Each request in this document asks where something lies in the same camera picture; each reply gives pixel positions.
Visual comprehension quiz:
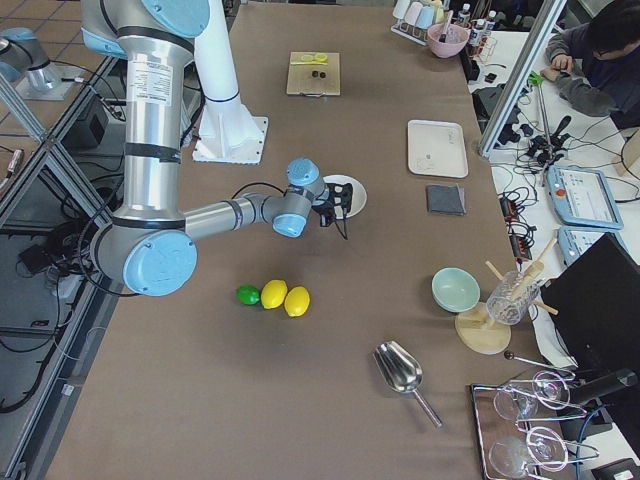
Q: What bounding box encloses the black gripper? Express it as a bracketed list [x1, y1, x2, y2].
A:
[313, 183, 353, 227]

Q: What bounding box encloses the cream round plate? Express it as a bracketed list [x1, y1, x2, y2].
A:
[323, 174, 367, 219]

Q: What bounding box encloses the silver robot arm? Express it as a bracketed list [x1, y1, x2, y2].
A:
[81, 1, 353, 296]
[1, 27, 71, 101]

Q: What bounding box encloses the cream rabbit tray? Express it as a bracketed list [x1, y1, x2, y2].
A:
[407, 119, 469, 178]

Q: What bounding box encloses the metal glass rack tray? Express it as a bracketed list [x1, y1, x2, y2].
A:
[469, 370, 599, 479]

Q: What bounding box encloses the yellow lemon outer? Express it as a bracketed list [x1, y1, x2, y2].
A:
[284, 286, 311, 317]

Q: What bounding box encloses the yellow lemon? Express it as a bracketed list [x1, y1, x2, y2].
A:
[260, 279, 288, 309]
[284, 286, 311, 317]

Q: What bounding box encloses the yellow lemon middle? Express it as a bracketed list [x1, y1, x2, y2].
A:
[260, 279, 288, 309]

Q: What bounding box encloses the green lime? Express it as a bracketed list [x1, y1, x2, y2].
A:
[236, 285, 261, 305]

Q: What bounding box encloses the grey folded cloth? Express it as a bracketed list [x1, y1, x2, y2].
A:
[426, 184, 466, 216]

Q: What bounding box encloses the mint green bowl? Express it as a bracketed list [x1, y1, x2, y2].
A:
[431, 267, 480, 313]

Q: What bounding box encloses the wooden cutting board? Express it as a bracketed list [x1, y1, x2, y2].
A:
[286, 51, 341, 98]

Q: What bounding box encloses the metal scoop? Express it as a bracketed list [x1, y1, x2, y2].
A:
[373, 340, 443, 429]

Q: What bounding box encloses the wooden cup stand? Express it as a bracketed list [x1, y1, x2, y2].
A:
[455, 237, 559, 355]

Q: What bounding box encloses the clear textured glass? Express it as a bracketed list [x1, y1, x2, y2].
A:
[486, 271, 539, 326]

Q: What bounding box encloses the pastel cup rack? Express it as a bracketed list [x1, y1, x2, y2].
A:
[391, 0, 445, 45]

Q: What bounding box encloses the pink bowl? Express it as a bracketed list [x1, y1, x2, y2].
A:
[426, 23, 470, 58]

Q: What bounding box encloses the blue teach pendant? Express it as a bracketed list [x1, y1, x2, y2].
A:
[557, 226, 624, 266]
[546, 165, 624, 230]

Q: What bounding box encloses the black monitor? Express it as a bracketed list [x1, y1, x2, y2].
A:
[542, 233, 639, 372]

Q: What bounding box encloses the seated person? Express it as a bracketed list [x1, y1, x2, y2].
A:
[541, 0, 639, 130]

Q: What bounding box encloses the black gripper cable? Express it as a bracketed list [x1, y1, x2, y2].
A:
[232, 182, 351, 242]

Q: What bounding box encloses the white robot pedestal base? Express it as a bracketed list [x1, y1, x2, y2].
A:
[193, 1, 268, 165]

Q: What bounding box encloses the aluminium frame post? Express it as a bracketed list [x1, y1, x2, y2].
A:
[478, 0, 566, 159]

